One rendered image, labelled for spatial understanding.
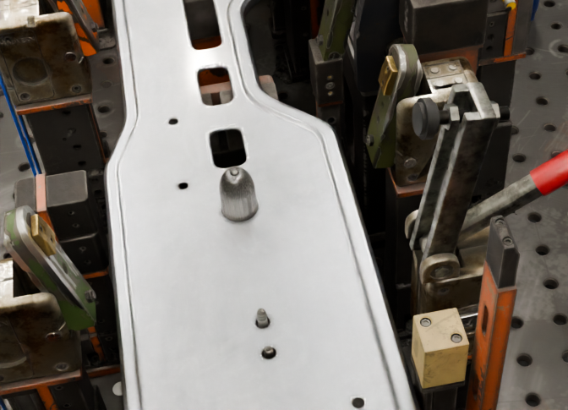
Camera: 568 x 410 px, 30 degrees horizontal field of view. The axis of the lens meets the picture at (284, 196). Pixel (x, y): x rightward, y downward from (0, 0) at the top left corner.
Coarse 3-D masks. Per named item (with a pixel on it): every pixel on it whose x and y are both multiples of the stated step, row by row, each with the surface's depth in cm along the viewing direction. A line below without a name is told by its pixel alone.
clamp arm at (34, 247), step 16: (16, 208) 81; (16, 224) 80; (32, 224) 82; (16, 240) 80; (32, 240) 81; (48, 240) 82; (16, 256) 81; (32, 256) 81; (48, 256) 83; (64, 256) 87; (32, 272) 83; (48, 272) 83; (64, 272) 86; (48, 288) 85; (64, 288) 85; (80, 288) 88; (64, 304) 87; (80, 304) 87; (80, 320) 89
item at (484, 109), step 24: (456, 96) 73; (480, 96) 72; (432, 120) 71; (456, 120) 72; (480, 120) 71; (504, 120) 73; (456, 144) 73; (480, 144) 72; (432, 168) 78; (456, 168) 74; (480, 168) 74; (432, 192) 80; (456, 192) 76; (432, 216) 82; (456, 216) 78; (432, 240) 80; (456, 240) 80
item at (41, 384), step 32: (0, 288) 85; (32, 288) 90; (0, 320) 85; (32, 320) 86; (64, 320) 88; (0, 352) 89; (32, 352) 89; (64, 352) 90; (0, 384) 92; (32, 384) 93; (64, 384) 95
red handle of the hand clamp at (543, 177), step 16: (560, 160) 78; (528, 176) 80; (544, 176) 78; (560, 176) 78; (512, 192) 80; (528, 192) 79; (544, 192) 79; (480, 208) 81; (496, 208) 80; (512, 208) 80; (464, 224) 81; (480, 224) 81
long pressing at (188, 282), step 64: (128, 0) 115; (256, 0) 115; (128, 64) 109; (192, 64) 108; (128, 128) 103; (192, 128) 102; (256, 128) 101; (320, 128) 100; (128, 192) 97; (192, 192) 97; (256, 192) 96; (320, 192) 96; (128, 256) 92; (192, 256) 92; (256, 256) 91; (320, 256) 91; (128, 320) 88; (192, 320) 87; (320, 320) 87; (384, 320) 86; (128, 384) 84; (192, 384) 84; (256, 384) 83; (320, 384) 83; (384, 384) 82
